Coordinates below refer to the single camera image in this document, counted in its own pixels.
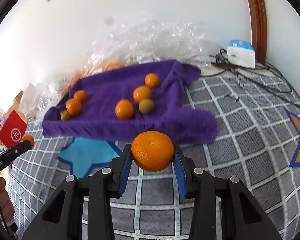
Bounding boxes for green-brown fruit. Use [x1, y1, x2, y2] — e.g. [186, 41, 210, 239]
[139, 99, 155, 114]

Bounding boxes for purple towel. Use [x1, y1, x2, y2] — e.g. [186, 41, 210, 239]
[42, 60, 217, 144]

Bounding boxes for brown wooden door frame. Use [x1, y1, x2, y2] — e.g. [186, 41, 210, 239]
[248, 0, 268, 61]

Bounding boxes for person's left hand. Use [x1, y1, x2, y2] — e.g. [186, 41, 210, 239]
[0, 177, 15, 226]

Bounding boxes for large orange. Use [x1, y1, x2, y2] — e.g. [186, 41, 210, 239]
[66, 98, 82, 116]
[131, 131, 174, 172]

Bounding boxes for clear plastic bag of fruit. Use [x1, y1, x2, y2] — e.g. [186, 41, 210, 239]
[19, 19, 210, 118]

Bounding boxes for small brownish kiwi fruit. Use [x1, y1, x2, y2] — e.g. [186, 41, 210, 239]
[61, 110, 71, 121]

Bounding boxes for red paper bag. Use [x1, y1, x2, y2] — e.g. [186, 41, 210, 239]
[0, 110, 27, 148]

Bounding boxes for white blue charger box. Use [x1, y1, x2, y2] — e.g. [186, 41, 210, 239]
[226, 40, 255, 69]

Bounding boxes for black cables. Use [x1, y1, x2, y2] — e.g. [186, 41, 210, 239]
[194, 48, 300, 110]

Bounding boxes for grey checkered tablecloth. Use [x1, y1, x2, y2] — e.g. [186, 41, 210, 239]
[6, 76, 300, 240]

